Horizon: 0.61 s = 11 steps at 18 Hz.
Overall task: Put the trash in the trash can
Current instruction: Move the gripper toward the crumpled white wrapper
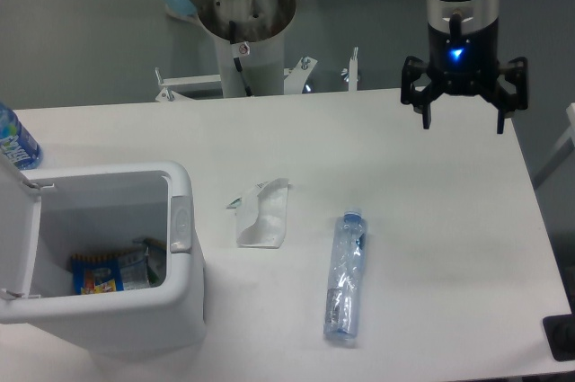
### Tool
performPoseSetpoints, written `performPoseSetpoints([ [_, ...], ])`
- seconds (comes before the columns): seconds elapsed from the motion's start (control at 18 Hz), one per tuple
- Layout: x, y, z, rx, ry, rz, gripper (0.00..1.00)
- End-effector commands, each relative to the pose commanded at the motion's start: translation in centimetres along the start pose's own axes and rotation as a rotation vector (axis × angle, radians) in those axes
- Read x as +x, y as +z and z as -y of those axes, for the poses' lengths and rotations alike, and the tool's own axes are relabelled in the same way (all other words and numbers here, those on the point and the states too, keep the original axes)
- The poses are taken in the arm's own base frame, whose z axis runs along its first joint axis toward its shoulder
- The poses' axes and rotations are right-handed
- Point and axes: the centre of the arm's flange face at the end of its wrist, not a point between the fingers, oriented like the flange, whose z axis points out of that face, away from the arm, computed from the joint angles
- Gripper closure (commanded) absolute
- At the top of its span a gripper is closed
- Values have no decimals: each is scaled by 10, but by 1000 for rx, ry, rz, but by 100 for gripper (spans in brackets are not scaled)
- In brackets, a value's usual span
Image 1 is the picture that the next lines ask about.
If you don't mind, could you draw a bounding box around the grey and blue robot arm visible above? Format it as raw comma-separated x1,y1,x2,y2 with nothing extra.
163,0,529,128

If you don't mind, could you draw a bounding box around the clear crushed plastic bottle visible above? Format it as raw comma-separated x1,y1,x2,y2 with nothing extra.
323,207,367,348

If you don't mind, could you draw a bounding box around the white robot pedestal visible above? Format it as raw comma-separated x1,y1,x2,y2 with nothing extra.
155,0,360,102

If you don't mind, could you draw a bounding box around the white paper bag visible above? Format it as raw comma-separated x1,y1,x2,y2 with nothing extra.
226,178,289,249

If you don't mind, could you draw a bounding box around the black clamp at table edge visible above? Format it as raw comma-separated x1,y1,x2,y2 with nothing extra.
543,314,574,361

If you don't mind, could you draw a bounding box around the white frame at right edge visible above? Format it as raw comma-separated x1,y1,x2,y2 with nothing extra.
532,103,574,190

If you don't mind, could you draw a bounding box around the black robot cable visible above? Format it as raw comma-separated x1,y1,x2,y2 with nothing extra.
227,20,253,98

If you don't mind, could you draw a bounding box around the blue labelled water bottle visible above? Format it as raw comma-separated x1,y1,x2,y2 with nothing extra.
1,103,43,170

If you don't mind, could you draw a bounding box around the blue snack wrapper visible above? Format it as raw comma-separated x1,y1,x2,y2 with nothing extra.
70,253,124,295

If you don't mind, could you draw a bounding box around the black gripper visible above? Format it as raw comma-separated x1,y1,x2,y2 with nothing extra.
400,22,528,134

